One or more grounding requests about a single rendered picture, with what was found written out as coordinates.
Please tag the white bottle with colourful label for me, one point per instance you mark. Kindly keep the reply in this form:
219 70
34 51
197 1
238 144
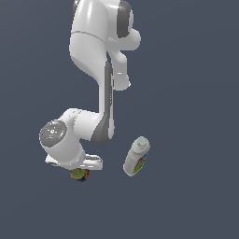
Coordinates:
135 157

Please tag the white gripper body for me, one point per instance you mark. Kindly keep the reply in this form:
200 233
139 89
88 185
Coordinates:
93 161

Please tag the olive green colourful can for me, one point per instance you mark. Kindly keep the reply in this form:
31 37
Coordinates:
79 174

